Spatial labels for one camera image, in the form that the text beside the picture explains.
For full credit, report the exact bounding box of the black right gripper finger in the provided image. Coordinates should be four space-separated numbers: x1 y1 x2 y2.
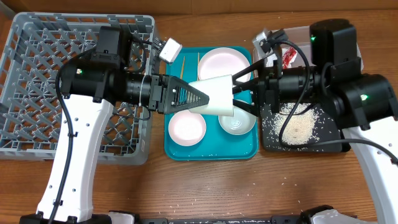
233 100 260 117
232 59 266 89

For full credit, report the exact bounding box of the grey bowl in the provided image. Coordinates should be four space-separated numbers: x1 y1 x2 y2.
218 106 257 136

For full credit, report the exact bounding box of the red snack wrapper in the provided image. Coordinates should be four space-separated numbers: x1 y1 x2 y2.
282 47 297 69

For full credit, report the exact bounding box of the white paper cup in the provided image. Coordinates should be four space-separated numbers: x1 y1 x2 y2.
189 75 234 116

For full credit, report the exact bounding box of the pile of rice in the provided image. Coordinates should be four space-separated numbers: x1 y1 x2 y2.
262 102 333 147

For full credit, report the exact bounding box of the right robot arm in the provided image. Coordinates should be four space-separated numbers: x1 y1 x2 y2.
232 19 397 223

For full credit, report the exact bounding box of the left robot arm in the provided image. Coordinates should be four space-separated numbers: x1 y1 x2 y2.
20 26 209 223

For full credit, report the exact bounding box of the black waste tray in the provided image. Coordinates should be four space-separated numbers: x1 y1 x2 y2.
260 101 351 153

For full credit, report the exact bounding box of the left wooden chopstick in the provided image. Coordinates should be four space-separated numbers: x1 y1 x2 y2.
180 56 185 80

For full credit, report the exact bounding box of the wooden chopstick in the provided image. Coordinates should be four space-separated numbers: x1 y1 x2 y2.
197 52 200 81
180 56 185 80

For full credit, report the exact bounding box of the large white plate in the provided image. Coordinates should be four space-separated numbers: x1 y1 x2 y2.
199 47 250 80

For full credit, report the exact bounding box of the right wooden chopstick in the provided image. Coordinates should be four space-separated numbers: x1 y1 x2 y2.
197 52 200 81

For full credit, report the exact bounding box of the clear plastic bin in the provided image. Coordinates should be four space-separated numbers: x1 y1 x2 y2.
252 26 361 68

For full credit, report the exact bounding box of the teal plastic tray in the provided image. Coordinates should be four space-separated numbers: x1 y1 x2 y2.
164 47 259 161

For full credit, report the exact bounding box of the grey dish rack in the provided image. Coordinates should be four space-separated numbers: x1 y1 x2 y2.
1 12 159 165

